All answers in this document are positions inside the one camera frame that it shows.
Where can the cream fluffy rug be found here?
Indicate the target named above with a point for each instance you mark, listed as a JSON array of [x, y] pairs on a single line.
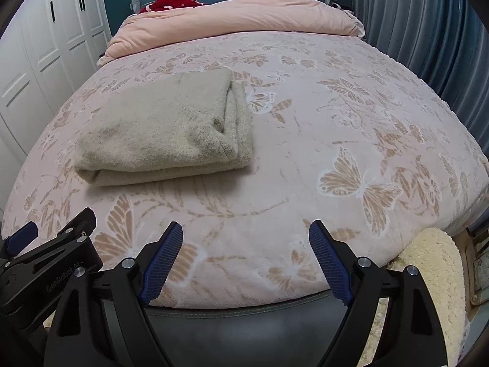
[[431, 256]]

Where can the tan framed board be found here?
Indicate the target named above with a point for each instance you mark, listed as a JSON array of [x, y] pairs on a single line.
[[479, 267]]

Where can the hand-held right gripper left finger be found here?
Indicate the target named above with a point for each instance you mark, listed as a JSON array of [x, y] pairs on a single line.
[[160, 262]]

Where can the black and white small object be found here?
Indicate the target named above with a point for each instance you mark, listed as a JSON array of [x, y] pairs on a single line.
[[338, 6]]

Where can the white wardrobe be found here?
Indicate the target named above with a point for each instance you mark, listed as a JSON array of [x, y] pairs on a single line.
[[46, 46]]

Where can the pink butterfly blanket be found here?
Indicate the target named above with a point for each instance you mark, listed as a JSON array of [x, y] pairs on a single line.
[[324, 141]]

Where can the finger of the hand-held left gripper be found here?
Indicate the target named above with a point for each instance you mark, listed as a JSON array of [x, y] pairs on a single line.
[[82, 223], [23, 235]]

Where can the red pillow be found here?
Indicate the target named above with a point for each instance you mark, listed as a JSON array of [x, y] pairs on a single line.
[[172, 0]]

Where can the grey blue curtain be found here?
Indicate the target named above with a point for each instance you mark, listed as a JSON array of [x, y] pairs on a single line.
[[420, 26]]

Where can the pink duvet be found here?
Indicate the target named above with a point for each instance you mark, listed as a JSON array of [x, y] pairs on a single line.
[[237, 15]]

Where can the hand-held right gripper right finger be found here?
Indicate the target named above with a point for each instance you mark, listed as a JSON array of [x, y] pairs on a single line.
[[328, 262]]

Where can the cream knit sweater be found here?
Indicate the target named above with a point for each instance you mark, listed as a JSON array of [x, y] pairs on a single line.
[[164, 130]]

